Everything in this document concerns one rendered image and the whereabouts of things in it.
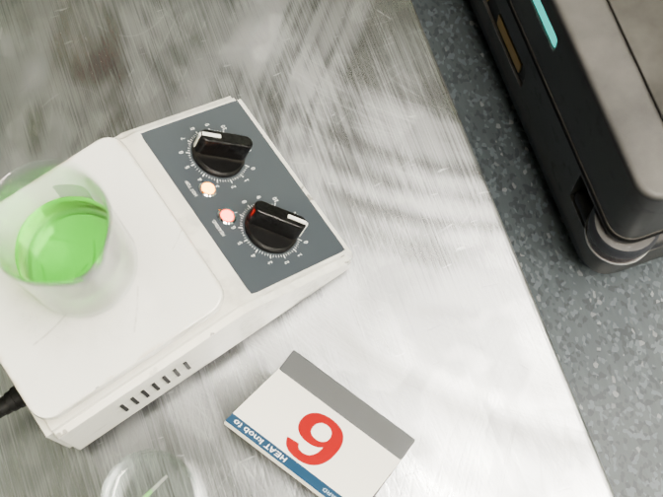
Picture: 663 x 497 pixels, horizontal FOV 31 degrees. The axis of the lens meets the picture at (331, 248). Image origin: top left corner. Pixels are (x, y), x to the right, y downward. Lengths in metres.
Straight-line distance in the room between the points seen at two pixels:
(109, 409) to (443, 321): 0.21
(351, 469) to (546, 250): 0.88
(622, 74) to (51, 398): 0.75
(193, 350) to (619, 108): 0.65
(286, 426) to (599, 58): 0.65
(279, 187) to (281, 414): 0.13
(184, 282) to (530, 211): 0.94
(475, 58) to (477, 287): 0.90
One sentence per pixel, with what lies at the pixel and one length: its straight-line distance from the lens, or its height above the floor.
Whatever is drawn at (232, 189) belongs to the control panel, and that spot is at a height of 0.80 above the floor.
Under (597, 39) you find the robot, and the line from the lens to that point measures 1.24.
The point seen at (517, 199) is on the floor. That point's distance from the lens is 1.55.
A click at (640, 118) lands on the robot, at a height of 0.36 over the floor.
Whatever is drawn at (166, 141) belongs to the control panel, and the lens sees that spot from 0.71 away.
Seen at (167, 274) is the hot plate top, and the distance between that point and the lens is 0.65.
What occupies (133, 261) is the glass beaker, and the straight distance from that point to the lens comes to 0.64.
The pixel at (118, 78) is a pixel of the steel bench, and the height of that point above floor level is 0.75.
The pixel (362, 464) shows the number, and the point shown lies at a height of 0.77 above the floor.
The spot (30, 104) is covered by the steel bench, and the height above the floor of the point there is 0.75.
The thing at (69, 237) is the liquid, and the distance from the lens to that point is 0.64.
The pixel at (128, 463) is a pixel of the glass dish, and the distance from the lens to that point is 0.72.
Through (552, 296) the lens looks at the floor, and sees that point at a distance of 1.52.
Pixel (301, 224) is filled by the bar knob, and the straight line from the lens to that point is 0.68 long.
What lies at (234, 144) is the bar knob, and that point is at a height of 0.81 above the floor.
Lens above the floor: 1.46
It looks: 74 degrees down
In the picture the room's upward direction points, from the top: 6 degrees counter-clockwise
